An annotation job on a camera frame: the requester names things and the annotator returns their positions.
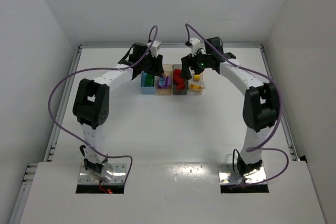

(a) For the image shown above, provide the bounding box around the red arched lego brick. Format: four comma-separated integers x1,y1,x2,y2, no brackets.
173,69,184,84

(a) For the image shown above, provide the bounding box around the purple lego brick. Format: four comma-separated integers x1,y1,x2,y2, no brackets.
157,77,166,89

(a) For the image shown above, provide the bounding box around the purple green lego piece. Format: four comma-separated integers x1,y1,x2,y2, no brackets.
165,76,172,89

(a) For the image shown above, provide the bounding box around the green lego plate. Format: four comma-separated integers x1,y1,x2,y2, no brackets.
143,74,155,87

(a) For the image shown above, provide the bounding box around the yellow striped lego brick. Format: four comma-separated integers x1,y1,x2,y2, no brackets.
189,84,203,93

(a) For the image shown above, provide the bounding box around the yellow oval lego brick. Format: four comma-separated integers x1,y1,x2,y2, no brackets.
193,74,201,81

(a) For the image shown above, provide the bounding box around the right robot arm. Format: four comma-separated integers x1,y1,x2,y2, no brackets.
180,37,280,176

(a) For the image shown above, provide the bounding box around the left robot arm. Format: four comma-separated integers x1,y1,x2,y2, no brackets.
72,40,163,182

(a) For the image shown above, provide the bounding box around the tan translucent container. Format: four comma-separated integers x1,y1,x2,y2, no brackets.
156,64,173,95

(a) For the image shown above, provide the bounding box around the grey translucent container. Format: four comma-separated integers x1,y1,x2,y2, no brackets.
172,65,188,95

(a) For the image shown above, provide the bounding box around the clear container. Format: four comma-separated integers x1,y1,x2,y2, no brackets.
187,70,205,95

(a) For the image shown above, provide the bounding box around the blue container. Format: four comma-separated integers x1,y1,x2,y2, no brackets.
140,71,156,95

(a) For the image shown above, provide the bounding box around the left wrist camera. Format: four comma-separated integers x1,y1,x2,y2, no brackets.
147,40,161,58

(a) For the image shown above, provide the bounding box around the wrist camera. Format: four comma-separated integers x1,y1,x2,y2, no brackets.
147,40,161,58
185,37,202,56

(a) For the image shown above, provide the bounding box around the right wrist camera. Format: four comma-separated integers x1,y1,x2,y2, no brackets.
185,37,202,56

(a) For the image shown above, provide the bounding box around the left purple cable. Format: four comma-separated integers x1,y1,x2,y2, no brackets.
48,25,159,183

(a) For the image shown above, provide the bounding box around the purple cable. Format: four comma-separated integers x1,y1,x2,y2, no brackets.
185,23,289,188
48,25,159,183

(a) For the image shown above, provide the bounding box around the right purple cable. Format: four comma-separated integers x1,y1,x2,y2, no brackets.
185,23,289,188

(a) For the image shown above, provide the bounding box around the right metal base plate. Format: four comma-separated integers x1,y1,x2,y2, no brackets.
218,163,267,186

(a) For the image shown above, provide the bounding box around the metal base plate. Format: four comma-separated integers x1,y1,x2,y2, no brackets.
218,163,267,186
78,163,127,185

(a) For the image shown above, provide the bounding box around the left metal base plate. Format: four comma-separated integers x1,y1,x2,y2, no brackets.
78,163,127,185

